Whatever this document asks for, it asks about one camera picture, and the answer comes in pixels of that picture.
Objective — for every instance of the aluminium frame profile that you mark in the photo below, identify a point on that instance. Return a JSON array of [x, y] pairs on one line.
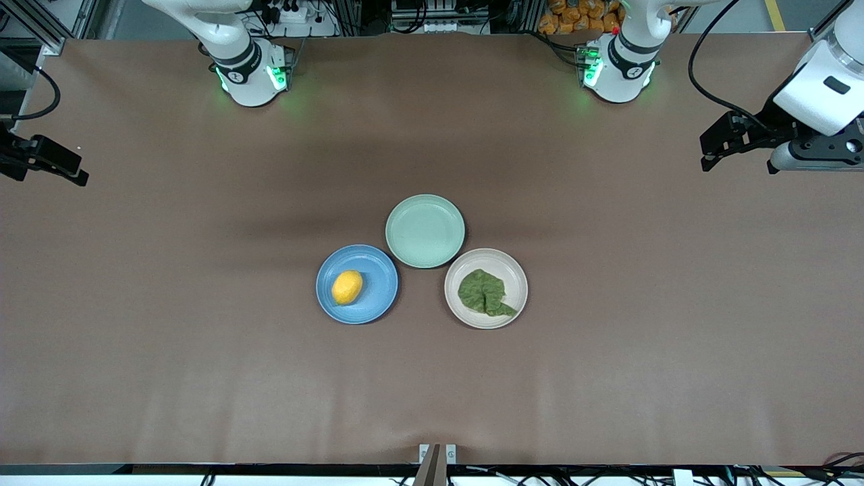
[[40, 27]]

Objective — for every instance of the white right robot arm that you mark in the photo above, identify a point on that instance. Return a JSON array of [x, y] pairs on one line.
[[246, 71]]

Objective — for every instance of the yellow lemon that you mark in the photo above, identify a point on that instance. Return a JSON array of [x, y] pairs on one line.
[[347, 287]]

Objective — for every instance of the blue plate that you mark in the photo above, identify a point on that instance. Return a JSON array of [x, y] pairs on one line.
[[378, 297]]

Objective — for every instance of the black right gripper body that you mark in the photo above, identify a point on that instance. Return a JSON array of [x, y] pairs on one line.
[[15, 155]]

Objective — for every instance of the white power strip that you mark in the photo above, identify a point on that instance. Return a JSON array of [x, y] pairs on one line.
[[290, 13]]

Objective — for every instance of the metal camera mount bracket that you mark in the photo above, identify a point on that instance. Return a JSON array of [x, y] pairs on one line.
[[437, 462]]

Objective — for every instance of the mint green plate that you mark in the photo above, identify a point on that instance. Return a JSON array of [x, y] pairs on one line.
[[425, 231]]

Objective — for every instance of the grey equipment rack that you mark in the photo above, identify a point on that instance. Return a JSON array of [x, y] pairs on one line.
[[439, 13]]

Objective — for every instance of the pile of orange snack bags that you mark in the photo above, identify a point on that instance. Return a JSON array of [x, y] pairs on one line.
[[574, 17]]

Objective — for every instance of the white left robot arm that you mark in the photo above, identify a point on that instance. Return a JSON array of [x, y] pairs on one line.
[[624, 67]]

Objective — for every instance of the green lettuce leaf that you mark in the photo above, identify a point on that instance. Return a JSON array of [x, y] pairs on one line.
[[482, 291]]

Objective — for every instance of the beige plate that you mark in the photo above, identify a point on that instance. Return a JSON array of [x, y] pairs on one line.
[[516, 280]]

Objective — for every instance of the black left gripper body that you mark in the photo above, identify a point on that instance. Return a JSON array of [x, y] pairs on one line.
[[771, 121]]

